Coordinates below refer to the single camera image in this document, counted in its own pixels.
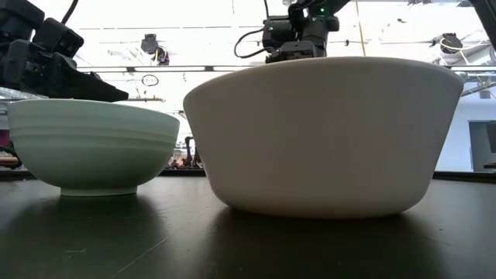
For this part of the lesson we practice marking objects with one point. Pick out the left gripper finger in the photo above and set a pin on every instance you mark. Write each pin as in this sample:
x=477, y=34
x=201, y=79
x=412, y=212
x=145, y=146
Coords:
x=81, y=89

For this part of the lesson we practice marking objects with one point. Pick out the mint green bowl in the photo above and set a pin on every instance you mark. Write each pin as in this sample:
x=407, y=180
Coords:
x=93, y=147

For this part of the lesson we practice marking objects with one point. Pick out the off-white smooth bowl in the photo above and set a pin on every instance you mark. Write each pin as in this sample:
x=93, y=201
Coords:
x=321, y=139

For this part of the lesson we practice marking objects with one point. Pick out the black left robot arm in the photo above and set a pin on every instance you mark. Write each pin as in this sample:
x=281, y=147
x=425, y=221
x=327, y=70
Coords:
x=15, y=15

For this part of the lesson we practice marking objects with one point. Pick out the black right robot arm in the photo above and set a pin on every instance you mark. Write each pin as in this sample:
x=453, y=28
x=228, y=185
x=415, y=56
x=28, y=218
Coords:
x=329, y=5

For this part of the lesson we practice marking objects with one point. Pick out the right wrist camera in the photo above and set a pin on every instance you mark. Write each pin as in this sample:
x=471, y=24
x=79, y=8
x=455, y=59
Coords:
x=277, y=33

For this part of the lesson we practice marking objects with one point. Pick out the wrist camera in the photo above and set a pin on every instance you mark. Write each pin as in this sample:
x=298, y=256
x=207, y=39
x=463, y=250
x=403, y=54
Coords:
x=277, y=33
x=58, y=36

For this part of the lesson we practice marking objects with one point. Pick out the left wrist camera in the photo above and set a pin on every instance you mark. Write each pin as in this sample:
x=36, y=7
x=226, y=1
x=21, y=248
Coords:
x=58, y=36

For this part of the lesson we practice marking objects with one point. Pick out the ceiling light rail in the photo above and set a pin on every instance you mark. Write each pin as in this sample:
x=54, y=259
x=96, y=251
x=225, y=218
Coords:
x=155, y=69

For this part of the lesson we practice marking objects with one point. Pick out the silver ventilation duct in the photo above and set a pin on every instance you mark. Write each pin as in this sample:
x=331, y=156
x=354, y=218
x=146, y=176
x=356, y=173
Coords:
x=476, y=54

